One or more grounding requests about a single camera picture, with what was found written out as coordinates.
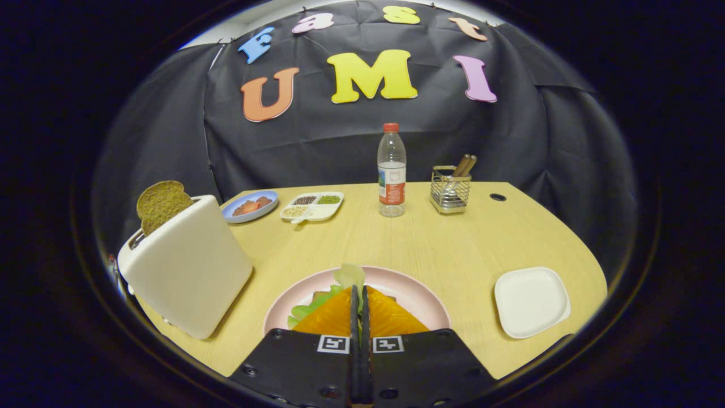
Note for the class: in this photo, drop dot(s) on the white toaster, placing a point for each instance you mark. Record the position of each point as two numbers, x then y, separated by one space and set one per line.
187 272

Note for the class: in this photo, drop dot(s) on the white square plate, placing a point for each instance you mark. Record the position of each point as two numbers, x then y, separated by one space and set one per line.
532 300

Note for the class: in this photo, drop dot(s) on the clear plastic water bottle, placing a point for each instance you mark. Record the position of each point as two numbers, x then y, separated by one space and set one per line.
391 181

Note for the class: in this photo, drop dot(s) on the white divided grain tray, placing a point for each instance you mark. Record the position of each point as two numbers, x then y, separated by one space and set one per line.
325 212

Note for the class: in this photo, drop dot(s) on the red brown food pieces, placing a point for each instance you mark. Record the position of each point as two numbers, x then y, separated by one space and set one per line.
249 207

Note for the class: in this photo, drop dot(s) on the black backdrop cloth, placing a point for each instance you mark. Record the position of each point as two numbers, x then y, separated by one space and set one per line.
340 141

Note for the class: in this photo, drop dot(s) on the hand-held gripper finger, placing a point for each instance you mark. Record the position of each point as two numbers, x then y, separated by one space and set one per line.
366 362
355 362

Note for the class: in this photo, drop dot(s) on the blue round plate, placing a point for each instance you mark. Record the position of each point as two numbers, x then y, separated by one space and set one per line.
267 196

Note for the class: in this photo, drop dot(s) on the pink round plate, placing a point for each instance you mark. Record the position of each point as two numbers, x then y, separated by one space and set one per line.
413 294

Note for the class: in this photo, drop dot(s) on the dark brown bread slice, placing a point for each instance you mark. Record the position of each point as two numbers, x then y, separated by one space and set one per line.
161 204

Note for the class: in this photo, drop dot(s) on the green lettuce leaf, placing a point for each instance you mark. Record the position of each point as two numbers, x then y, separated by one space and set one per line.
351 276

